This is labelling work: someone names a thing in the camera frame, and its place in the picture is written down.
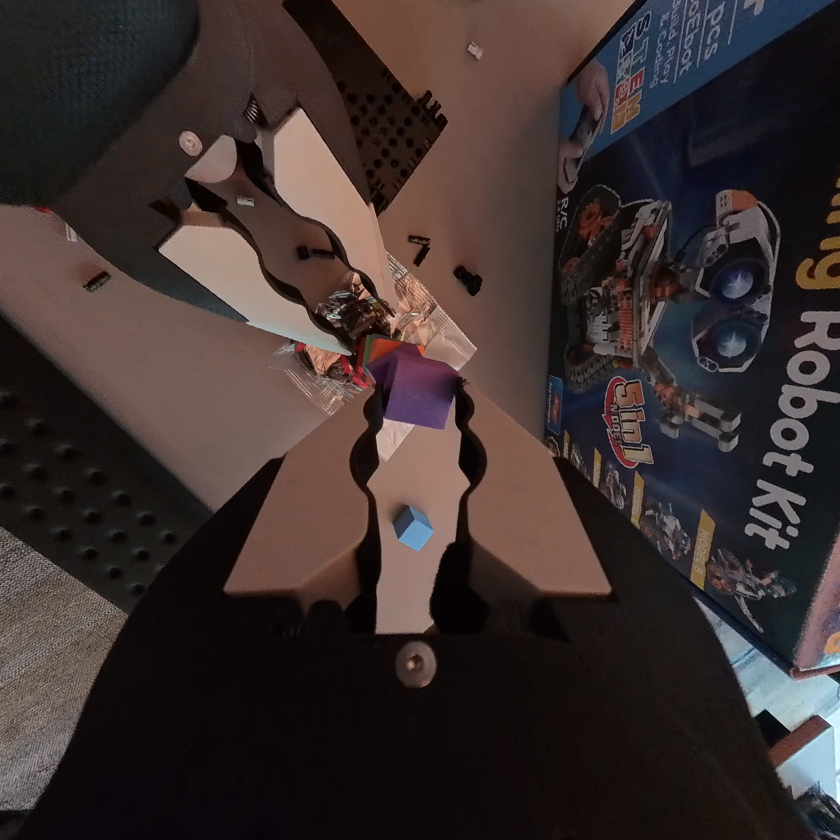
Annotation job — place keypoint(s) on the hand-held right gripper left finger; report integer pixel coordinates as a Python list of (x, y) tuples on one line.
[(302, 525)]

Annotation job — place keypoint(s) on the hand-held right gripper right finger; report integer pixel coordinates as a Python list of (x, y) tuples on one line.
[(538, 525)]

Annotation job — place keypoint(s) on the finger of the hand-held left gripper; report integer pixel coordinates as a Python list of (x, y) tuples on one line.
[(321, 177), (223, 269)]

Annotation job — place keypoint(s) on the black perforated building plate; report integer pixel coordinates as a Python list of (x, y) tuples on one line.
[(387, 118)]

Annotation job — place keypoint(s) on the blue foam cube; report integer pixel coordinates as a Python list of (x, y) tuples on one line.
[(413, 528)]

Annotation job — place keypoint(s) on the green foam cube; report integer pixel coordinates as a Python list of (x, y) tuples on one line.
[(367, 341)]

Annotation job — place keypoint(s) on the purple foam cube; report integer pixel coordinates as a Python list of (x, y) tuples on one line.
[(413, 394)]

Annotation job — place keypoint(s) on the orange foam cube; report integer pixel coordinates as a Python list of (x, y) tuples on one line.
[(390, 346)]

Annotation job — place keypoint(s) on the black double connector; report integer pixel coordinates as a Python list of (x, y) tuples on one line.
[(96, 281)]

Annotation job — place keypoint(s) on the clear plastic parts bag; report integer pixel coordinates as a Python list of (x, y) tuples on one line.
[(433, 328)]

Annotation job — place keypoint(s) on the black perforated pad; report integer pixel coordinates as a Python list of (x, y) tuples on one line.
[(79, 472)]

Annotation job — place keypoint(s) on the blue robot kit box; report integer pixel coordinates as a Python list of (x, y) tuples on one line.
[(689, 164)]

